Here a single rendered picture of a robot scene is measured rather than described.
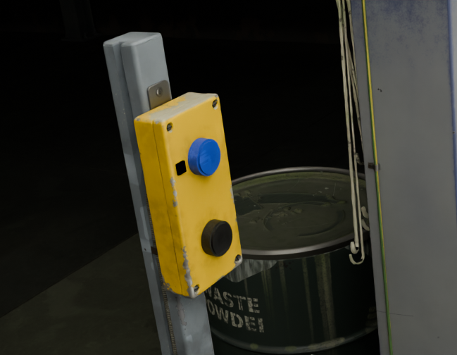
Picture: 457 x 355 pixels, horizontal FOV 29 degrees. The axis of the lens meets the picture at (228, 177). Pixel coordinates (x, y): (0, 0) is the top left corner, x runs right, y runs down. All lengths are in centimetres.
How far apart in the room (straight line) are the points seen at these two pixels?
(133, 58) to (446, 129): 59
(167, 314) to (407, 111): 54
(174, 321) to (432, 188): 53
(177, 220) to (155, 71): 20
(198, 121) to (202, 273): 21
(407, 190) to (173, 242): 55
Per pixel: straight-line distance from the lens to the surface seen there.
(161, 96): 119
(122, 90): 119
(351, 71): 166
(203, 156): 116
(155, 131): 113
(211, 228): 120
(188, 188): 117
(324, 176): 268
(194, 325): 133
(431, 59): 149
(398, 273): 169
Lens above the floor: 188
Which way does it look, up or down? 22 degrees down
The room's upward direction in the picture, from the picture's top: 8 degrees counter-clockwise
